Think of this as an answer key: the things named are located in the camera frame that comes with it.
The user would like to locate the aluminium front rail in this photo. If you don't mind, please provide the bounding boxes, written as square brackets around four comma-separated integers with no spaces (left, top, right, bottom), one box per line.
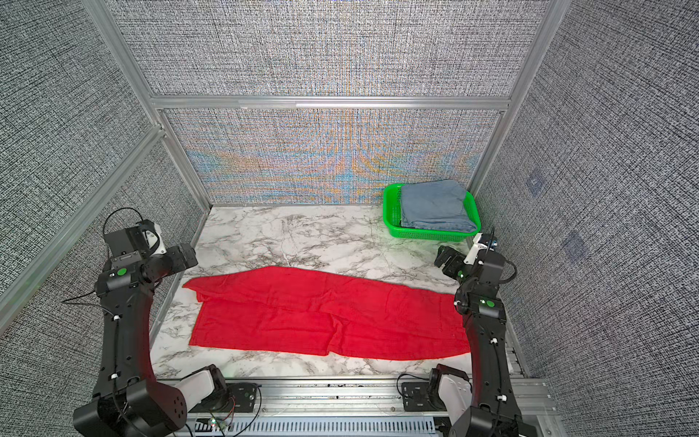
[163,376,553,419]

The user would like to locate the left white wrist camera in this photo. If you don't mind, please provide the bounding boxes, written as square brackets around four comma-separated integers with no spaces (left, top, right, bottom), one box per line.
[138,220,167,256]

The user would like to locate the white slotted cable duct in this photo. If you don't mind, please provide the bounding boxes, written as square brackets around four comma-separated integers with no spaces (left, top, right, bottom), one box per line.
[175,416,442,436]

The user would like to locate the aluminium cage frame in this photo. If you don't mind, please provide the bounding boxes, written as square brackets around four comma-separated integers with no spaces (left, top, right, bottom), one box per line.
[0,0,572,416]

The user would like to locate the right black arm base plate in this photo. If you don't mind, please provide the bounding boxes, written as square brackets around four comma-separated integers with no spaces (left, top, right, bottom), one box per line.
[399,382,445,413]

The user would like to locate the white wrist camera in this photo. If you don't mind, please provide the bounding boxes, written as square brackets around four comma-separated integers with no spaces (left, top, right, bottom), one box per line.
[466,233,497,265]
[138,220,167,256]

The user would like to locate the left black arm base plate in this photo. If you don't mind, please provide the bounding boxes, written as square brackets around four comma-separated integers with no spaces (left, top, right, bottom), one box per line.
[190,382,258,413]

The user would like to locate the red long pants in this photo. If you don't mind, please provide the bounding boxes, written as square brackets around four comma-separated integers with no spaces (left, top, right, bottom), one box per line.
[185,267,471,361]

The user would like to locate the green plastic basket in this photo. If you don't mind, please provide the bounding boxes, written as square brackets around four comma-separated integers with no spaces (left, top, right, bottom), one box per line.
[382,183,482,242]

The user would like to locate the folded grey-blue cloth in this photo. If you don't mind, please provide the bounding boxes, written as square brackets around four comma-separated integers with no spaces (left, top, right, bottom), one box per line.
[400,180,477,233]

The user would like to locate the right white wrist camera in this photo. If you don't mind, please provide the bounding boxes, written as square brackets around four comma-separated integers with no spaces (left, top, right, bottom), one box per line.
[466,233,497,265]

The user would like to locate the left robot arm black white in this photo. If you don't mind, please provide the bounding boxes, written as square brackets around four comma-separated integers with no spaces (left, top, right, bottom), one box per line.
[73,220,225,436]

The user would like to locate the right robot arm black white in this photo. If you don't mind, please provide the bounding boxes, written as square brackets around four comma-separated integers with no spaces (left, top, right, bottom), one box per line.
[431,246,538,436]

